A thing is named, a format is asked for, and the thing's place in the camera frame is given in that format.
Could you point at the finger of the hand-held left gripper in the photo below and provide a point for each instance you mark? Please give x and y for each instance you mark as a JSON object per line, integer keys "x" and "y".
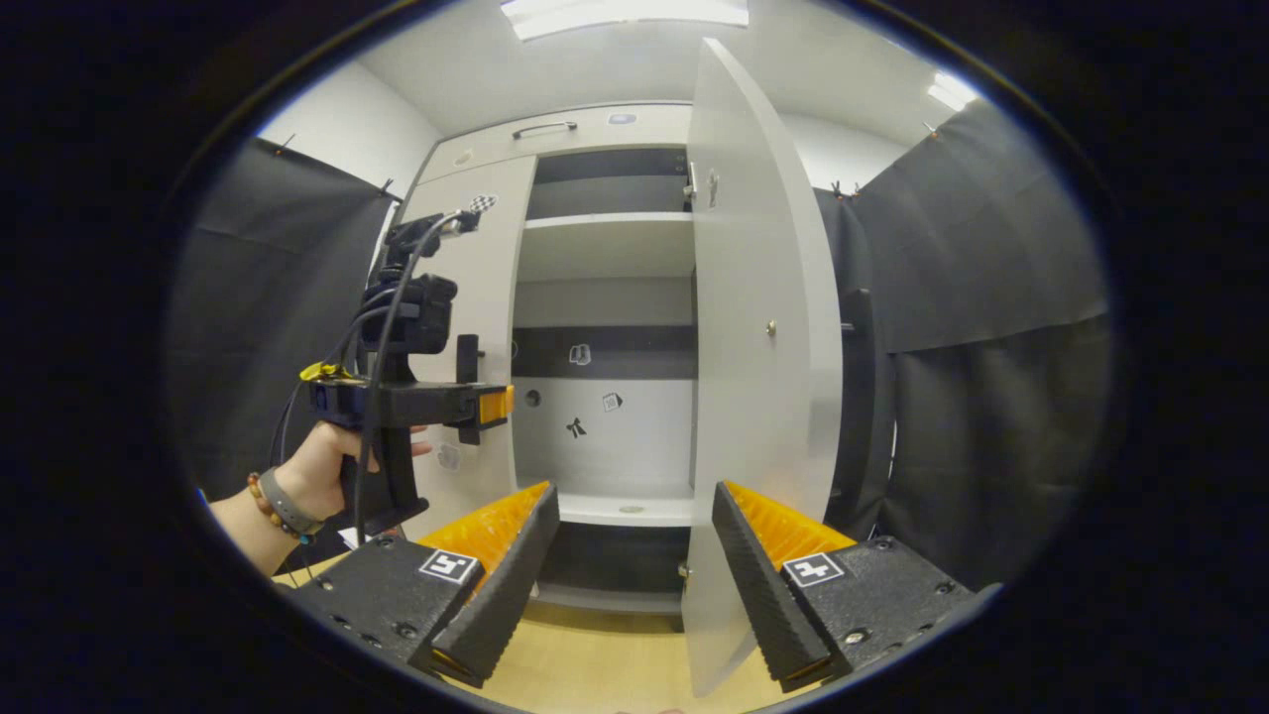
{"x": 496, "y": 405}

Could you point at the grey cabinet bottom shelf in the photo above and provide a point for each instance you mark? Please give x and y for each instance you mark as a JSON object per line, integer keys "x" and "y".
{"x": 605, "y": 597}

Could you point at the black backdrop cloth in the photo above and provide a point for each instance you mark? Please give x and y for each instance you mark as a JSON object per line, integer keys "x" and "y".
{"x": 268, "y": 297}
{"x": 991, "y": 347}

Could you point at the beige cabinet door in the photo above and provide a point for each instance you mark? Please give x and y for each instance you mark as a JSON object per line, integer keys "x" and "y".
{"x": 763, "y": 397}
{"x": 486, "y": 288}

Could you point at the white booklet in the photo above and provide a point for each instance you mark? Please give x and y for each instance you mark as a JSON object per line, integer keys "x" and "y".
{"x": 348, "y": 537}

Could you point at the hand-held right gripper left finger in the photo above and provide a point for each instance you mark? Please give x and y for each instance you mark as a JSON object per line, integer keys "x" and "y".
{"x": 496, "y": 595}

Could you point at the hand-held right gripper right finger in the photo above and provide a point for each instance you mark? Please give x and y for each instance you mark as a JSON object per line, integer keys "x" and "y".
{"x": 763, "y": 595}

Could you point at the wide white cabinet shelf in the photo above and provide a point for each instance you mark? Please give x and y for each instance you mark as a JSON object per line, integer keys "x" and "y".
{"x": 605, "y": 243}

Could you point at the beige double-door shoe cabinet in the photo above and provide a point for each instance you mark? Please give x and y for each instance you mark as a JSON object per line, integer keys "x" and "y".
{"x": 605, "y": 436}

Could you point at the beige cabinet top drawer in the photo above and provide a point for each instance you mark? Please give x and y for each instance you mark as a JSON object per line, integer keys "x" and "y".
{"x": 605, "y": 129}

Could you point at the grey wristband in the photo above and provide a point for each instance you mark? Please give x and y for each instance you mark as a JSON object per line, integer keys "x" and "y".
{"x": 292, "y": 506}

